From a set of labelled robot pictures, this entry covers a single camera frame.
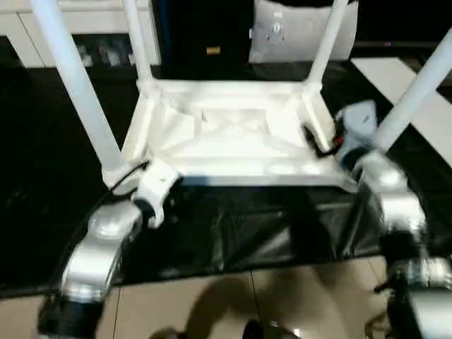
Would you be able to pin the black mat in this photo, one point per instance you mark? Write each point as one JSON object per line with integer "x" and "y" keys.
{"x": 229, "y": 229}

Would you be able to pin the grey cushion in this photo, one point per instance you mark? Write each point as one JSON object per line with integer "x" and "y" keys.
{"x": 282, "y": 42}

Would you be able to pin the white board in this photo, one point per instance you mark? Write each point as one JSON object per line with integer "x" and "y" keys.
{"x": 388, "y": 74}

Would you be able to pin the black bar red light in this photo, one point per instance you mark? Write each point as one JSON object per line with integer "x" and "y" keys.
{"x": 406, "y": 43}

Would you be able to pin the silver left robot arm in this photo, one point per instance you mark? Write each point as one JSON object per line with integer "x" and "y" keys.
{"x": 95, "y": 254}

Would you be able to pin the small beige label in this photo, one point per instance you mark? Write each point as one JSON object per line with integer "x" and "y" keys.
{"x": 213, "y": 50}

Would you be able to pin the dark blue cabinet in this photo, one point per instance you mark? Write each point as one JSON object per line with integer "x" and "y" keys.
{"x": 197, "y": 24}

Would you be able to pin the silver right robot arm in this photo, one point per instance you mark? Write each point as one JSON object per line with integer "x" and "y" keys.
{"x": 385, "y": 176}

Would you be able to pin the white cabinet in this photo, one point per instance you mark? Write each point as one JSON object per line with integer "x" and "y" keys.
{"x": 21, "y": 21}

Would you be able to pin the white plastic table top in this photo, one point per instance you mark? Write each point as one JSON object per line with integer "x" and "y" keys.
{"x": 229, "y": 159}

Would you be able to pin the white plastic table leg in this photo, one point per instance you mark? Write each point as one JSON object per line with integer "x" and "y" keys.
{"x": 139, "y": 42}
{"x": 84, "y": 88}
{"x": 413, "y": 88}
{"x": 328, "y": 42}

